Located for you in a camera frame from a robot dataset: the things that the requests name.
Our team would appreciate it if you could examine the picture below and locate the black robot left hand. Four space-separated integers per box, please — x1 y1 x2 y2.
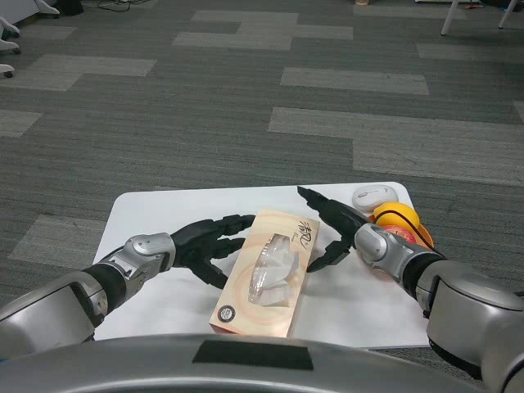
169 214 257 290

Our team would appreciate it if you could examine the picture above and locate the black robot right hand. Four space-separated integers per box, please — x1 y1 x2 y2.
296 185 373 273

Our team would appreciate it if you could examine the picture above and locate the beige wood-print tissue box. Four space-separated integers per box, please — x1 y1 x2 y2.
208 206 322 339

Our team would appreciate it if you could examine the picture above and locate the white computer mouse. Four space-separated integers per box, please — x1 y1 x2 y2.
351 185 399 212

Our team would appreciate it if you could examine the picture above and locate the red apple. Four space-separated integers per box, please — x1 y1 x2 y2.
380 224 418 245

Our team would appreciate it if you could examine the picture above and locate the yellow lemon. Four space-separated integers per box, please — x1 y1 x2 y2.
372 201 421 230

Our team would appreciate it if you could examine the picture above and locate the orange round plate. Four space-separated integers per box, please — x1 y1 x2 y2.
370 215 434 250

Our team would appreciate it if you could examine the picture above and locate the silver robot chest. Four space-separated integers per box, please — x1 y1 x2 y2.
0 333 484 393

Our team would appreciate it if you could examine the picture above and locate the white desk leg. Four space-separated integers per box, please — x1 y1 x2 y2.
440 0 460 37
498 0 519 29

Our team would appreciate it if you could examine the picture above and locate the black bag on floor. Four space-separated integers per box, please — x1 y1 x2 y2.
59 0 85 16

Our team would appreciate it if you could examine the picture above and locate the black floor cable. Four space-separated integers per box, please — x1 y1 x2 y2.
97 0 140 11

